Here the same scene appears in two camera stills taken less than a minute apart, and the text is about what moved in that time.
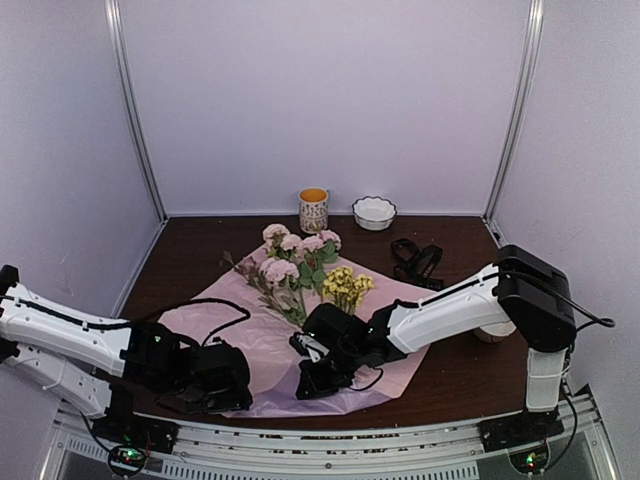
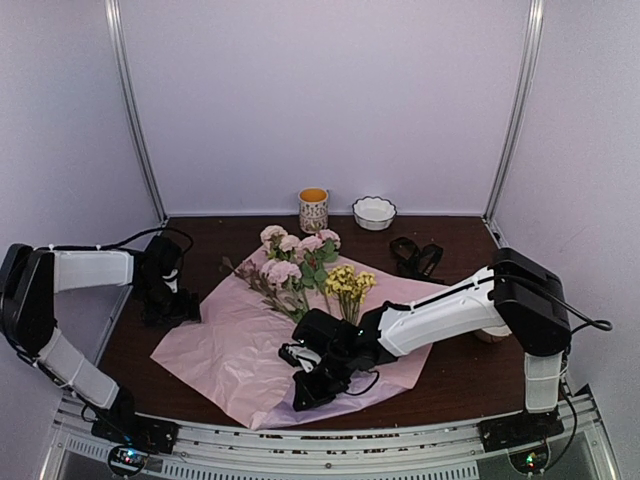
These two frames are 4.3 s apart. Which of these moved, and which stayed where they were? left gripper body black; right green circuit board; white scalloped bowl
Moved: left gripper body black
Stayed: white scalloped bowl; right green circuit board
